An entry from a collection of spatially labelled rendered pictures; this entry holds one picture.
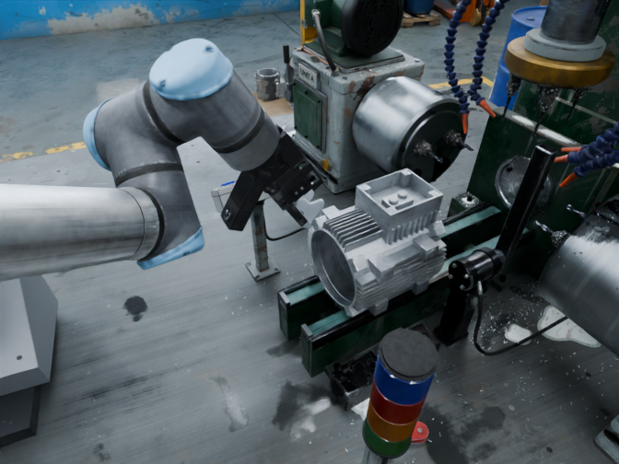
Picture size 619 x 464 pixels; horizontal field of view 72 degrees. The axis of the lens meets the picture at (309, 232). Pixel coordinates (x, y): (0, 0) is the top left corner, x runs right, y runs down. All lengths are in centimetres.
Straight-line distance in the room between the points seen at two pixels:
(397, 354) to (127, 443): 60
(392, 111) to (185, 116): 65
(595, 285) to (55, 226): 76
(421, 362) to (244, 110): 36
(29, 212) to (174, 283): 72
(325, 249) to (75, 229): 54
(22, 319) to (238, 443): 46
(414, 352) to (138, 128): 42
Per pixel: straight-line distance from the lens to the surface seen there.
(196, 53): 55
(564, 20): 89
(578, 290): 85
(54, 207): 45
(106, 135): 61
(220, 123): 56
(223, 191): 90
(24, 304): 97
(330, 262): 88
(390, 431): 55
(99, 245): 48
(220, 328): 100
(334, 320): 84
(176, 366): 97
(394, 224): 74
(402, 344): 46
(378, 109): 113
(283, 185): 66
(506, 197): 116
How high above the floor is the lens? 159
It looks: 41 degrees down
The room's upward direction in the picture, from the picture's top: straight up
